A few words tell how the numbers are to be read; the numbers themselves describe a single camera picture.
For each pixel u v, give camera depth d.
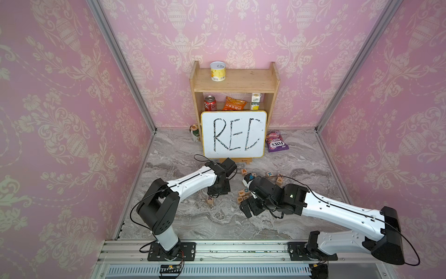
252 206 0.64
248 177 0.66
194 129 1.06
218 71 0.79
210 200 0.87
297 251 0.73
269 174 0.95
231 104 0.99
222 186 0.74
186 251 0.74
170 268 0.73
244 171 0.97
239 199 0.87
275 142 1.09
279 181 0.93
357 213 0.43
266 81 0.83
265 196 0.55
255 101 0.90
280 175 0.95
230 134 0.94
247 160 1.00
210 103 0.90
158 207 0.45
